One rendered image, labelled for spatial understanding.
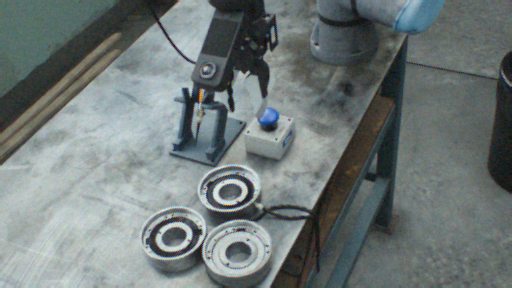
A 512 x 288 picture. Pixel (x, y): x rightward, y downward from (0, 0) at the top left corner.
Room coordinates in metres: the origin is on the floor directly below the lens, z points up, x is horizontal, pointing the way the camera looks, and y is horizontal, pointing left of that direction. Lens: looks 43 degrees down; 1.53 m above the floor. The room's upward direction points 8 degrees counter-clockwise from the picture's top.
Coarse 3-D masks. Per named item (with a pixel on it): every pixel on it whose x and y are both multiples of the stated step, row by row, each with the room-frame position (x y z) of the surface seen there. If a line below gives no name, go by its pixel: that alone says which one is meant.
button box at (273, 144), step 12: (288, 120) 0.80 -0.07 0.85; (252, 132) 0.78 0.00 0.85; (264, 132) 0.78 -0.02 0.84; (276, 132) 0.77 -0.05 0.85; (288, 132) 0.78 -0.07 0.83; (252, 144) 0.77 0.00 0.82; (264, 144) 0.76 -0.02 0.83; (276, 144) 0.75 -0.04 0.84; (288, 144) 0.78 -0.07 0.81; (264, 156) 0.76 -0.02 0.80; (276, 156) 0.75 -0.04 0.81
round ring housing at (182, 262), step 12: (156, 216) 0.62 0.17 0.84; (168, 216) 0.62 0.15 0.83; (192, 216) 0.62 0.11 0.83; (144, 228) 0.60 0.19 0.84; (168, 228) 0.60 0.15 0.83; (180, 228) 0.60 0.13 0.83; (204, 228) 0.58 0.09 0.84; (144, 240) 0.58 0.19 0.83; (156, 240) 0.58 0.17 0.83; (168, 240) 0.59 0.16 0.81; (204, 240) 0.56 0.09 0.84; (144, 252) 0.55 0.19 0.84; (192, 252) 0.54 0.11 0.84; (156, 264) 0.54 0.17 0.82; (168, 264) 0.53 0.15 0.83; (180, 264) 0.53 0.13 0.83; (192, 264) 0.54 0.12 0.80
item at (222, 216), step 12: (216, 168) 0.71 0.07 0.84; (228, 168) 0.71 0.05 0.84; (240, 168) 0.70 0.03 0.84; (204, 180) 0.68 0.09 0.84; (228, 180) 0.68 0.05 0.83; (204, 192) 0.66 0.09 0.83; (216, 192) 0.66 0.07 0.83; (228, 192) 0.68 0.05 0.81; (240, 192) 0.67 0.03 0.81; (204, 204) 0.63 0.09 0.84; (228, 204) 0.63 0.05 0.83; (252, 204) 0.62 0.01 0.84; (216, 216) 0.61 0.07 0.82; (228, 216) 0.61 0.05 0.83; (240, 216) 0.61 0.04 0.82
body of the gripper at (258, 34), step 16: (208, 0) 0.71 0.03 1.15; (224, 0) 0.69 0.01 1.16; (240, 0) 0.68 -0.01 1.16; (256, 0) 0.70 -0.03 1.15; (256, 16) 0.73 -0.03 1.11; (272, 16) 0.73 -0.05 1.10; (256, 32) 0.70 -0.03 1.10; (240, 48) 0.68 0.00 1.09; (256, 48) 0.68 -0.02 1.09; (272, 48) 0.72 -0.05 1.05; (240, 64) 0.68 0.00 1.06
